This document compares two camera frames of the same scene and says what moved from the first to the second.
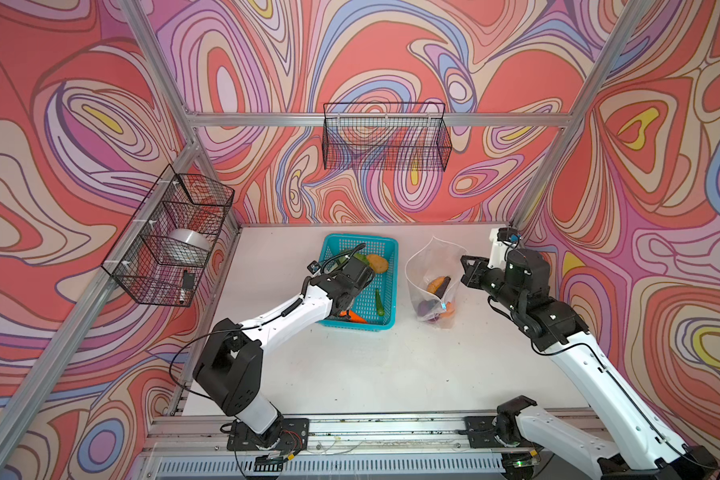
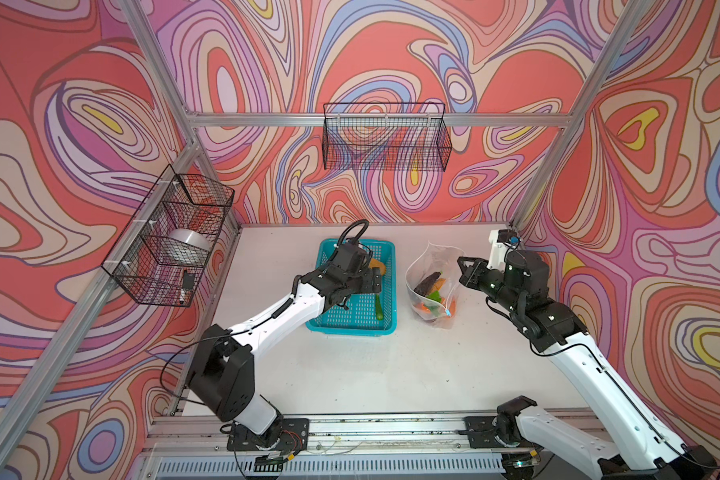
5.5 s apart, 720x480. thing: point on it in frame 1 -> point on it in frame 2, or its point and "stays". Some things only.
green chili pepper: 379,304 stays
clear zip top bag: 434,272 stays
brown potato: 378,263 stays
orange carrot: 353,316 -> 422,307
